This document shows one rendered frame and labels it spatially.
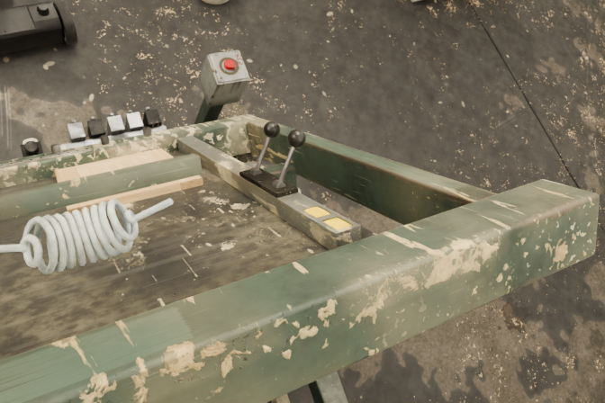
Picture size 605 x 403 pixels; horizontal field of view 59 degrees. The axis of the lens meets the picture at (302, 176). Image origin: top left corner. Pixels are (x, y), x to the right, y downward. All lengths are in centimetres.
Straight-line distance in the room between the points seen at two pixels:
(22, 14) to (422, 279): 240
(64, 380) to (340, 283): 29
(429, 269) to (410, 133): 260
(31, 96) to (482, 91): 264
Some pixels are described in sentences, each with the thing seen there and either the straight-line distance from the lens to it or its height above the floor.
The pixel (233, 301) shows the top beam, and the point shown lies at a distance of 60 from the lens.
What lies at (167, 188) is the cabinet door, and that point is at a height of 123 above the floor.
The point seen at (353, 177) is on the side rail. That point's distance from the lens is 125.
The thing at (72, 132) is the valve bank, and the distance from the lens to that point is 187.
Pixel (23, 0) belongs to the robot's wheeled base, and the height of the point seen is 17.
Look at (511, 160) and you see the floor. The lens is 362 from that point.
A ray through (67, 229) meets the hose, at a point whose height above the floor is 188.
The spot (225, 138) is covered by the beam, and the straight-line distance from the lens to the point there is 178.
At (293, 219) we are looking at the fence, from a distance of 101.
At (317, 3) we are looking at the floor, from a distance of 343.
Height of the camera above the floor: 247
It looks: 61 degrees down
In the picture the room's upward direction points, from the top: 45 degrees clockwise
